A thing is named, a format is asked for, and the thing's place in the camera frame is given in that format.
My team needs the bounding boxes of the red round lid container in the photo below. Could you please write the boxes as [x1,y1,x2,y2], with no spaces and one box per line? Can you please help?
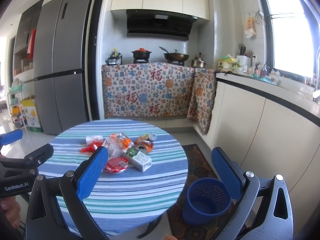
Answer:
[104,157,129,174]

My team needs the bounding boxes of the window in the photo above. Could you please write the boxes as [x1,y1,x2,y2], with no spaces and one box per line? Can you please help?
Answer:
[260,0,319,81]

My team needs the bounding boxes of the blue striped tablecloth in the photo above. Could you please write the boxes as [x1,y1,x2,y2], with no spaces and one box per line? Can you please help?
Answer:
[39,119,188,236]

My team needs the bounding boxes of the steel pot with lid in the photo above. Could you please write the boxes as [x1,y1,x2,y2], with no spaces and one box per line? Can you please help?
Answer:
[191,56,207,68]

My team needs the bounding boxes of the black range hood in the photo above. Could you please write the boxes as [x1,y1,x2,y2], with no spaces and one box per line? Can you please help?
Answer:
[126,9,198,41]

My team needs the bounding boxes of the green white milk carton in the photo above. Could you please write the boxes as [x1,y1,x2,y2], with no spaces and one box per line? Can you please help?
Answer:
[124,148,152,172]

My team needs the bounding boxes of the hanging bag on wall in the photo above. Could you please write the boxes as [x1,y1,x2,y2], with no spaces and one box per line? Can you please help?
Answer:
[245,15,257,38]

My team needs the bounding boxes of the white knife block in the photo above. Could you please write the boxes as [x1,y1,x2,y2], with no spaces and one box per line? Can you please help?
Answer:
[236,55,251,67]

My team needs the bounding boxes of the hexagon patterned floor mat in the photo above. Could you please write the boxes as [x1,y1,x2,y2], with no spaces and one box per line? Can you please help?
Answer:
[167,144,234,240]

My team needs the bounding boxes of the cream lower cabinets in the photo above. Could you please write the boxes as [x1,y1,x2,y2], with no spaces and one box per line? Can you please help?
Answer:
[202,81,319,234]

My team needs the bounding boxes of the storage rack with basins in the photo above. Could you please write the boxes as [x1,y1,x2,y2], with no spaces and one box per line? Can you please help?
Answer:
[7,79,28,132]

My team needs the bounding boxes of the condiment rack with bottles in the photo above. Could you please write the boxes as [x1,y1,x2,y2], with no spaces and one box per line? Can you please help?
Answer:
[106,48,123,66]

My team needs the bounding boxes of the blue plastic trash basket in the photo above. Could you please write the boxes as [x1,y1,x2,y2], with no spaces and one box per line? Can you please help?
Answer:
[182,178,232,226]

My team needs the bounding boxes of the red plastic bag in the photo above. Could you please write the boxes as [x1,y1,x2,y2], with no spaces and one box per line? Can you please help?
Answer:
[80,141,103,153]

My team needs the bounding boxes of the floral white paper package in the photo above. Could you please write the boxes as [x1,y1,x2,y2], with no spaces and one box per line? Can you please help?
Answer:
[86,135,104,145]

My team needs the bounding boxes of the clear plastic cartoon box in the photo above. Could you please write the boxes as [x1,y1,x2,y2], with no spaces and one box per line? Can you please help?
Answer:
[102,137,123,160]

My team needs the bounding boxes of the orange white bag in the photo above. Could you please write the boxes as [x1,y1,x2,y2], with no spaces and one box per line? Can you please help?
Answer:
[110,133,134,150]

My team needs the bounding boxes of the black wok with handle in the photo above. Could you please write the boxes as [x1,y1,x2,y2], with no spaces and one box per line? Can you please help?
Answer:
[158,46,189,62]

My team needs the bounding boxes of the gold foil snack bag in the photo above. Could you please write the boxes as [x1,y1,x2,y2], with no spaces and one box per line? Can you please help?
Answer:
[137,132,157,141]

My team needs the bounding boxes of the black pot red lid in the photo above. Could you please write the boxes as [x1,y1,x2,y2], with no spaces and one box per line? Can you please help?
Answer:
[132,48,152,60]

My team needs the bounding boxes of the crushed orange soda can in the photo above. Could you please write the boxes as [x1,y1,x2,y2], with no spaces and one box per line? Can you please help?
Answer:
[135,140,153,154]

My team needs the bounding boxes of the grey multi-door refrigerator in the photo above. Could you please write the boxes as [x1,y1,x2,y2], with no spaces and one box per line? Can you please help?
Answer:
[33,0,92,135]

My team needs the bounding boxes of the black table legs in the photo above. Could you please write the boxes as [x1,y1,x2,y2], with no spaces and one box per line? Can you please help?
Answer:
[137,215,163,239]

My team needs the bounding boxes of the patterned fu character cloth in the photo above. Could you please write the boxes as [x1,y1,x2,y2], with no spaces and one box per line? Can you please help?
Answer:
[102,62,195,120]

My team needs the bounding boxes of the person's left hand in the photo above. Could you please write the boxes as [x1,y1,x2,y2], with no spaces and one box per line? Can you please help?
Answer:
[1,196,21,229]

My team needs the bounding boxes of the yellow green cardboard box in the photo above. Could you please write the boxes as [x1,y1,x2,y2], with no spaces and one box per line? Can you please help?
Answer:
[21,99,43,133]

